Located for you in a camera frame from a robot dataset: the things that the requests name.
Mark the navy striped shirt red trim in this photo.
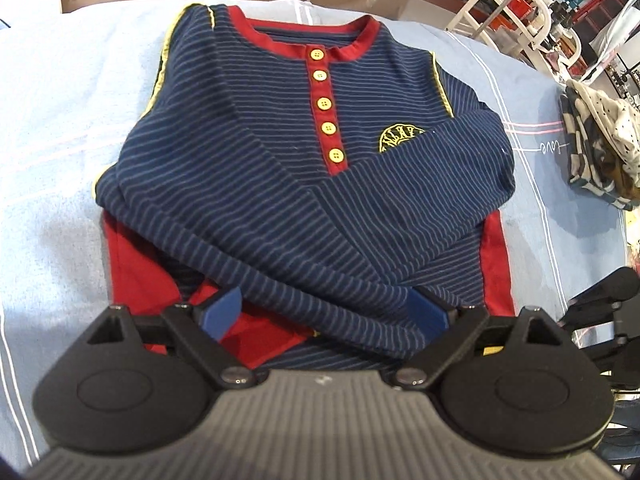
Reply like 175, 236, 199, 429
91, 4, 518, 373

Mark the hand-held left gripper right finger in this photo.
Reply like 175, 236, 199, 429
392, 287, 578, 391

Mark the blue plaid bed sheet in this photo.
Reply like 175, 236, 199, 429
0, 0, 633, 471

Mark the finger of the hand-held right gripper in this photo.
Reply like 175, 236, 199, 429
575, 332, 640, 386
565, 266, 640, 318

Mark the pile of striped clothes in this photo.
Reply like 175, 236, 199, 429
559, 79, 640, 211

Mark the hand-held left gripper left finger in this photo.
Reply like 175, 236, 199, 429
85, 287, 253, 390

